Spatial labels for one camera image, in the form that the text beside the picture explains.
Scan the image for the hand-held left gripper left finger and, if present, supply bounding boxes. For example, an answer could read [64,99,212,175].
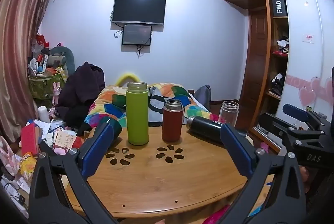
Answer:
[29,122,121,224]

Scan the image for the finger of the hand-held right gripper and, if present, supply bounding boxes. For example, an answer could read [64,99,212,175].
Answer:
[257,113,300,146]
[282,103,328,132]

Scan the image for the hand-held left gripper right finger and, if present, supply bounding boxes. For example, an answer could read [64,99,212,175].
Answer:
[220,123,307,224]

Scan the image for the black cup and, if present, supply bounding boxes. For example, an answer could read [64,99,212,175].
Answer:
[186,115,228,142]

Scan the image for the clear glass cup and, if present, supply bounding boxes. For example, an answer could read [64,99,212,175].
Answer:
[218,100,240,128]

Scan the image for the green cup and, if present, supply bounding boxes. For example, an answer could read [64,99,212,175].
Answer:
[126,81,149,146]

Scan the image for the red cup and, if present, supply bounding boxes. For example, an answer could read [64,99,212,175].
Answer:
[161,99,185,143]

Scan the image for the person's right hand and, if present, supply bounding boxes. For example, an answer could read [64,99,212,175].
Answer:
[299,165,311,190]

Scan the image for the folded clothes pile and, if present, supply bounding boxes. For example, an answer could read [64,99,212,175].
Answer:
[272,35,291,58]
[270,72,287,97]

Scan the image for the paper note sheet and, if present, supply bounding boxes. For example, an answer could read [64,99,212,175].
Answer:
[53,130,78,149]

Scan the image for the colourful patchwork blanket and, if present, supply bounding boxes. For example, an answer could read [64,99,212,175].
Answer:
[87,81,219,131]

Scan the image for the dark clothing heap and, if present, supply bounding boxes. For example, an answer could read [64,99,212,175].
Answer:
[56,61,106,134]

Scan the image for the white bottle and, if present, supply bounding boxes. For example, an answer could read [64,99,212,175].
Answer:
[38,106,52,124]

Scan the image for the grey bag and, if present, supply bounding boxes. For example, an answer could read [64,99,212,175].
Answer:
[193,85,211,110]

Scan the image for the bright pink cloth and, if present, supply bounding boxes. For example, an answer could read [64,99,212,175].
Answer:
[202,204,232,224]

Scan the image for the red box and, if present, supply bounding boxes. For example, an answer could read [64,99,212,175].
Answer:
[20,124,40,157]

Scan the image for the pink bunny toy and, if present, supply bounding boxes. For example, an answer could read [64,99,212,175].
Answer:
[52,81,62,107]

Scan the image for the yellow snack bag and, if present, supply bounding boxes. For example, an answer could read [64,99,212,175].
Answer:
[19,151,38,183]

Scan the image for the small wooden table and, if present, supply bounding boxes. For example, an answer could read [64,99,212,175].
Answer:
[64,120,276,219]

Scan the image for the yellow pillow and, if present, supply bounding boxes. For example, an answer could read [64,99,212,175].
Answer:
[115,72,142,88]

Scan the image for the green storage bin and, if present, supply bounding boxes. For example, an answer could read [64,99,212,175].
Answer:
[28,75,69,99]

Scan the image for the wooden wardrobe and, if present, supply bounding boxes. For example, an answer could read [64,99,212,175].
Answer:
[220,0,334,155]

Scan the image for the pink patterned cloth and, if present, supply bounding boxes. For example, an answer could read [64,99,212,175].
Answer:
[0,135,16,176]

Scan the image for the grey plush pillow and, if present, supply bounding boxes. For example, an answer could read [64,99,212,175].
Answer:
[49,46,76,76]

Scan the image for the black box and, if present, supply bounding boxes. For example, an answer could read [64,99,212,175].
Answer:
[271,0,285,17]

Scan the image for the red bag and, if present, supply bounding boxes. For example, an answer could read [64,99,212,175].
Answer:
[35,33,50,48]

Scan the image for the striped curtain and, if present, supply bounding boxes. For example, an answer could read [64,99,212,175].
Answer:
[0,0,61,143]

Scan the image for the small wall monitor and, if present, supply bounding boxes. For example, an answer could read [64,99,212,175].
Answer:
[121,24,153,46]

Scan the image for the wall television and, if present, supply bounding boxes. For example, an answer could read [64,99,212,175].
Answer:
[111,0,167,26]

